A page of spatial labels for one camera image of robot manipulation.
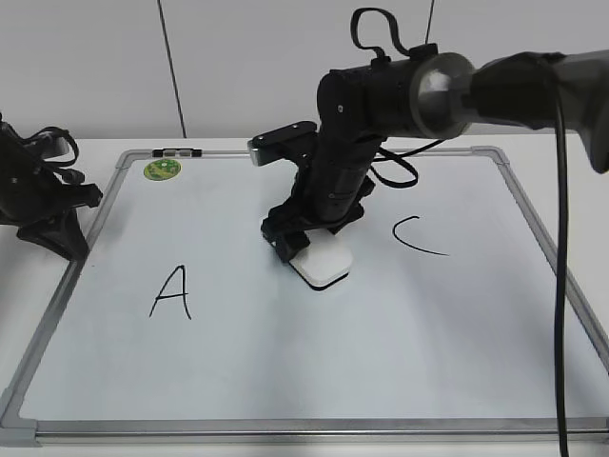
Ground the round green magnet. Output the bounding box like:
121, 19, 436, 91
143, 158, 182, 182

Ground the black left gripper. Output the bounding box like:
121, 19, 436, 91
1, 121, 103, 260

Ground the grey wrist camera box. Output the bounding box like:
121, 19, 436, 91
247, 121, 317, 167

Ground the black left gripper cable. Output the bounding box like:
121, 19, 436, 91
18, 126, 86, 185

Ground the white rectangular board eraser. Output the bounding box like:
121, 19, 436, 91
289, 229, 353, 291

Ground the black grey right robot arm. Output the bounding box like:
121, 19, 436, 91
250, 45, 608, 261

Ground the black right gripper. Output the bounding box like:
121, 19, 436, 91
261, 69, 385, 263

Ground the black grey marker clip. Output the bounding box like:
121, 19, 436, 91
151, 149, 203, 158

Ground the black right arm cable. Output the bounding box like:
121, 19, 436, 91
349, 7, 575, 457

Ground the white board with grey frame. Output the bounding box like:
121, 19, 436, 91
0, 145, 609, 449

